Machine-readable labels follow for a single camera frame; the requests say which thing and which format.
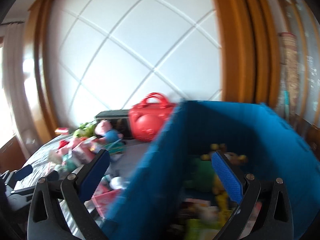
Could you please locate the pink tissue pack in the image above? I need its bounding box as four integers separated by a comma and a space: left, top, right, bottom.
92, 189, 122, 218

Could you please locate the pink snack can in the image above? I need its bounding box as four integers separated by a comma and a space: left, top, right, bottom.
55, 127, 69, 135

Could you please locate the green frog plush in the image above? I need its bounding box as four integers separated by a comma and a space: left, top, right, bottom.
73, 121, 97, 138

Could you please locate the white penguin plush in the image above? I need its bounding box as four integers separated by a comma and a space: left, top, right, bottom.
108, 176, 130, 190

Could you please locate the striped grey tablecloth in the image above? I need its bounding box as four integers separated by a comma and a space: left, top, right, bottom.
13, 132, 153, 240

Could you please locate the pink pig plush blue shirt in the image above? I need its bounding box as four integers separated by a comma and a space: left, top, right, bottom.
94, 120, 123, 144

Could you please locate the blue plastic storage crate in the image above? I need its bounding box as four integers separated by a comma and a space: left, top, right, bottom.
101, 101, 319, 239

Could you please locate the black framed box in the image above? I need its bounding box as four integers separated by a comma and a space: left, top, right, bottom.
95, 109, 133, 140

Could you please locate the rolled patterned carpet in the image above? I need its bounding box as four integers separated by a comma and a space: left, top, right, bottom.
278, 32, 300, 122

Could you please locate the red bear suitcase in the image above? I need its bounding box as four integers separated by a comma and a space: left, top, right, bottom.
129, 93, 176, 142

